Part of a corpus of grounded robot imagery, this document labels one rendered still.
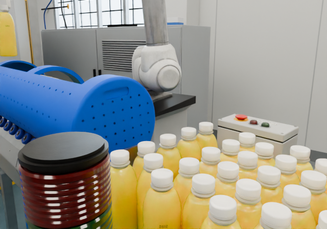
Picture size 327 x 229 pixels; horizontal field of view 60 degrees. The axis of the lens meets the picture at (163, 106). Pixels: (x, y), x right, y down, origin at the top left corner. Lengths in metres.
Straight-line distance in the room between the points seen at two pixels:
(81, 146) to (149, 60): 1.02
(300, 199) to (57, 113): 0.61
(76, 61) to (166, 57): 2.33
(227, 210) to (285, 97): 3.06
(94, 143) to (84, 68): 3.14
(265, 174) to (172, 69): 0.75
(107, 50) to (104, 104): 2.29
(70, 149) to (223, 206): 0.27
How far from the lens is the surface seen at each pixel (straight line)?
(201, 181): 0.49
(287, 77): 3.41
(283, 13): 3.42
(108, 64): 3.03
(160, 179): 0.50
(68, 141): 0.23
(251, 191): 0.48
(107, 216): 0.23
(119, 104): 0.80
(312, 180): 0.55
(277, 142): 0.79
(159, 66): 1.18
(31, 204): 0.22
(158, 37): 1.24
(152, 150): 0.63
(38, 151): 0.22
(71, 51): 3.52
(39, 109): 0.92
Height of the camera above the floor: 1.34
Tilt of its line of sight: 14 degrees down
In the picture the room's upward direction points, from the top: straight up
